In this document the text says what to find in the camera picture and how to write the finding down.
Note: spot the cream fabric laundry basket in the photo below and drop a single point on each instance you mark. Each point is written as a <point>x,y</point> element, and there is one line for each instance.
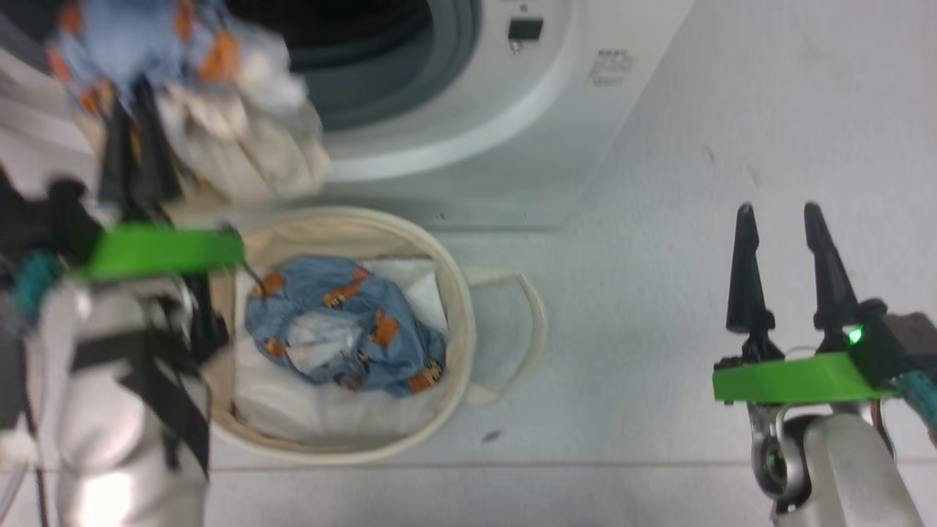
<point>351,227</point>

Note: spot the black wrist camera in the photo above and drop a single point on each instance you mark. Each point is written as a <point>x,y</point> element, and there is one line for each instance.
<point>66,219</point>
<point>897,340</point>

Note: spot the blue bear print garment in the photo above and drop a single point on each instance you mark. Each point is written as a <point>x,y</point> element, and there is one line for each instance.
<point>344,300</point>

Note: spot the white front-load washing machine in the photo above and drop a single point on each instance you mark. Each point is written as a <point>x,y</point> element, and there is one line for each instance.
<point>512,146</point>

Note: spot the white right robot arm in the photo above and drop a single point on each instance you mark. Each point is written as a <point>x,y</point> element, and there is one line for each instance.
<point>849,476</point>

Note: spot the small printed text sticker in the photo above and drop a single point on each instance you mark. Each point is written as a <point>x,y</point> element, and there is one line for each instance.
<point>611,67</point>

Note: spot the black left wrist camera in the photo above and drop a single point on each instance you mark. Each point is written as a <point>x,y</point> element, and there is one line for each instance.
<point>66,219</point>

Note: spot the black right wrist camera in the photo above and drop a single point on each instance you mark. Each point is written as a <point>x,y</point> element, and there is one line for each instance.
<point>897,340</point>

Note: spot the cream and blue bear garment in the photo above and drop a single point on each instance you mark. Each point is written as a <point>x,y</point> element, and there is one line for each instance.
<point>249,139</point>

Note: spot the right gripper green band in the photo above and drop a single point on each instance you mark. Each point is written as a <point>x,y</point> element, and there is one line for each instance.
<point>798,380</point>

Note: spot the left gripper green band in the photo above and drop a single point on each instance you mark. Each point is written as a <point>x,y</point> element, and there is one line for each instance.
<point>161,249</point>

